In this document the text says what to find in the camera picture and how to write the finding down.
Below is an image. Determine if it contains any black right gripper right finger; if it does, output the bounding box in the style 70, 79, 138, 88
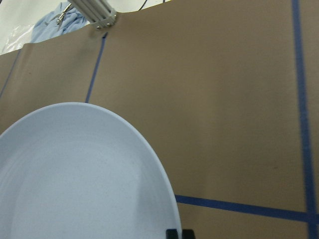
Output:
182, 229, 195, 239

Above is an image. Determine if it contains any blue cloth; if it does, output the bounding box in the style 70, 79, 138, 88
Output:
30, 1, 88, 43

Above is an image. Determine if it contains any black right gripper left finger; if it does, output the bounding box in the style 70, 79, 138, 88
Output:
165, 229, 178, 239

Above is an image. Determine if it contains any aluminium frame post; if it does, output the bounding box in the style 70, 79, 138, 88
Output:
69, 0, 117, 29

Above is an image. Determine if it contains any blue plate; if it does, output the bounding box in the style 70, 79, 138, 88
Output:
0, 103, 182, 239

